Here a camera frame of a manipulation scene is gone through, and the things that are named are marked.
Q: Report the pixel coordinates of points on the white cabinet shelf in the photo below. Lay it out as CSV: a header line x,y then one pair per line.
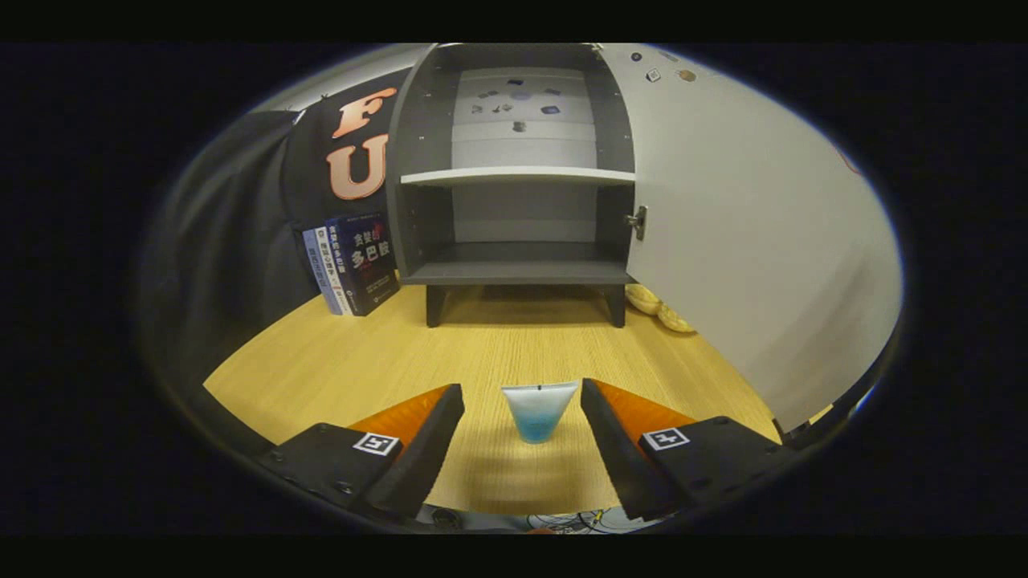
x,y
518,175

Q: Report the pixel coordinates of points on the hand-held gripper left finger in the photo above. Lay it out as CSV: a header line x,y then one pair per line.
x,y
426,453

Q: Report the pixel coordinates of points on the yellow round object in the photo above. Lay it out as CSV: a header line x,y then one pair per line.
x,y
675,319
642,299

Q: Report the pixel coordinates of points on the black backdrop cloth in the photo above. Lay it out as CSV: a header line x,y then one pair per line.
x,y
233,241

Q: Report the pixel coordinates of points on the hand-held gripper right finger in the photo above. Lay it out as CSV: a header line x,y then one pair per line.
x,y
618,453

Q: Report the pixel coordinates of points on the dark blue book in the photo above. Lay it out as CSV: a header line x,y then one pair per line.
x,y
365,261

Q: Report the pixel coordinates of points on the grey cabinet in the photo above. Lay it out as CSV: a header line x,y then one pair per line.
x,y
418,144

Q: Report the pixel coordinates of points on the white book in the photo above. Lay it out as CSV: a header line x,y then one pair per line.
x,y
332,265

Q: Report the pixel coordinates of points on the white cabinet door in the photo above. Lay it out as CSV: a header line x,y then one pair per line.
x,y
747,241

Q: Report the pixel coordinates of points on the blue and white tube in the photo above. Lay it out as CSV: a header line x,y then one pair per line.
x,y
536,409

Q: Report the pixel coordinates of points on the light blue book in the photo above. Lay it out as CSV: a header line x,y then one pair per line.
x,y
317,269

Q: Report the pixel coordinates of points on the metal door hinge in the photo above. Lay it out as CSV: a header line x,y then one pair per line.
x,y
638,221

